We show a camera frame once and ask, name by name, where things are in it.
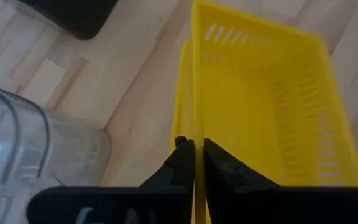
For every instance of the yellow slotted plastic basket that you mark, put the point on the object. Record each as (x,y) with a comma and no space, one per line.
(244,124)
(183,109)

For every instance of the smoky grey plastic basket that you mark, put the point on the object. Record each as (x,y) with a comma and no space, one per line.
(79,15)

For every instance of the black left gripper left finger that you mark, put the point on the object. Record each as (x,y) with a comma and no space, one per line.
(166,202)

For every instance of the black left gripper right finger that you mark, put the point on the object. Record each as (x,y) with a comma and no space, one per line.
(228,202)

